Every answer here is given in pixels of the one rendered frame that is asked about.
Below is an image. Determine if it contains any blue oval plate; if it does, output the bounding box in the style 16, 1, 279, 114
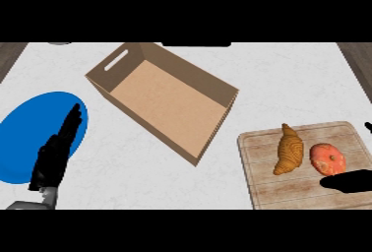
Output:
0, 91, 90, 185

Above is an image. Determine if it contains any golden brown croissant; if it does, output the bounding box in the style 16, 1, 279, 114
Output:
272, 122, 306, 176

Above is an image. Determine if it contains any pale wooden cutting board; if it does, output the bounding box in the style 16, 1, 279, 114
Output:
235, 120, 372, 211

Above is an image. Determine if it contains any brown cardboard box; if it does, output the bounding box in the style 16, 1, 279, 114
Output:
84, 42, 239, 167

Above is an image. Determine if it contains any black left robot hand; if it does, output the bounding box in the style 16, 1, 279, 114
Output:
28, 102, 84, 192

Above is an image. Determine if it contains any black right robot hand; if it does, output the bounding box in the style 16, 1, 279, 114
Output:
319, 121, 372, 194

